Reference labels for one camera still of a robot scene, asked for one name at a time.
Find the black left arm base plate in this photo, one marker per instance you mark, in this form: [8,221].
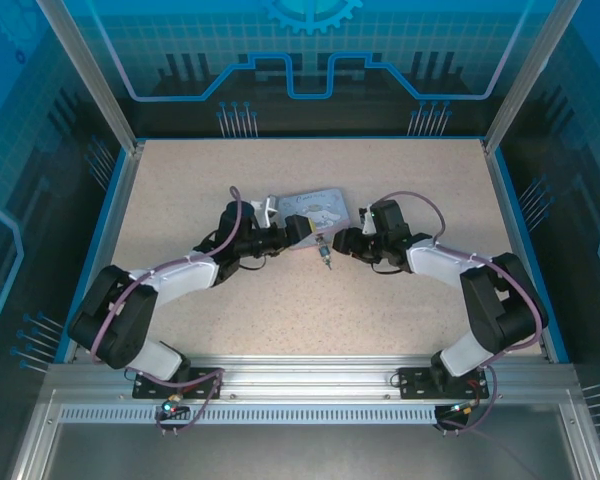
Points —
[150,387]

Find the pale blue cartoon tin box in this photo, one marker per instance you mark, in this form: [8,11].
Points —
[325,207]

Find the small circuit board with LED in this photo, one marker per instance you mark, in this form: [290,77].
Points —
[460,410]
[170,407]

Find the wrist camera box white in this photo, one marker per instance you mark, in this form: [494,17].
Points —
[267,207]
[367,225]

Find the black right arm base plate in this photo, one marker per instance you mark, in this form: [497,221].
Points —
[410,382]

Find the aluminium side rail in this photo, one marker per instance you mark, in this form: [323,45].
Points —
[517,240]
[105,245]

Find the grey metal front tray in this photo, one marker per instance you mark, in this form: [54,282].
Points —
[305,450]

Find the aluminium frame post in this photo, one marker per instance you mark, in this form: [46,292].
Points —
[95,75]
[522,75]

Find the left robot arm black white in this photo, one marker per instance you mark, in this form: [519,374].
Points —
[185,277]

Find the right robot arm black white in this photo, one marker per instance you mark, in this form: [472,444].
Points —
[435,262]

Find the aluminium front rail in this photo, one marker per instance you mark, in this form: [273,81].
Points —
[305,375]

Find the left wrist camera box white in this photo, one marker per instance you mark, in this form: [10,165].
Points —
[267,207]

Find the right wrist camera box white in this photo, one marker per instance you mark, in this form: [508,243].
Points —
[367,225]

